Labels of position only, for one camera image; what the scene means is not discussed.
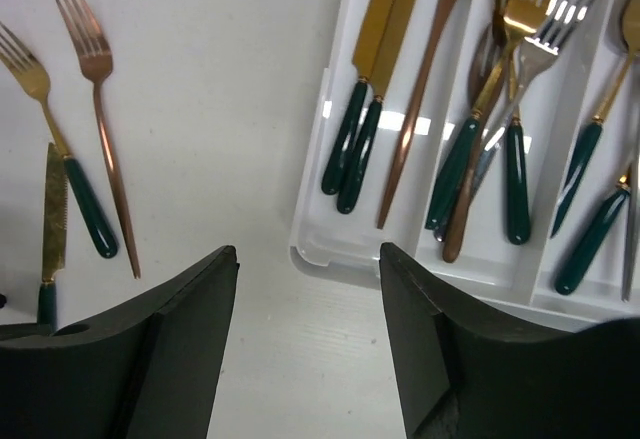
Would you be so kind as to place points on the gold spoon green handle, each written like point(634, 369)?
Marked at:
point(578, 260)
point(627, 29)

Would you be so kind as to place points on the dark copper fork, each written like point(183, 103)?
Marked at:
point(485, 82)

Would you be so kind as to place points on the copper knife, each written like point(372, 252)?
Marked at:
point(403, 145)

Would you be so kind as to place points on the gold knife green handle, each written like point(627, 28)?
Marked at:
point(363, 59)
point(384, 65)
point(54, 235)

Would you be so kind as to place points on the gold fork green handle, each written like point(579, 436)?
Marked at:
point(518, 227)
point(512, 21)
point(35, 81)

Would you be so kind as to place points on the silver fork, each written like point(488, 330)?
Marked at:
point(540, 51)

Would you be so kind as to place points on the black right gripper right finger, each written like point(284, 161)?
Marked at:
point(465, 369)

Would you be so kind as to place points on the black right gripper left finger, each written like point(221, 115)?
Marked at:
point(146, 368)

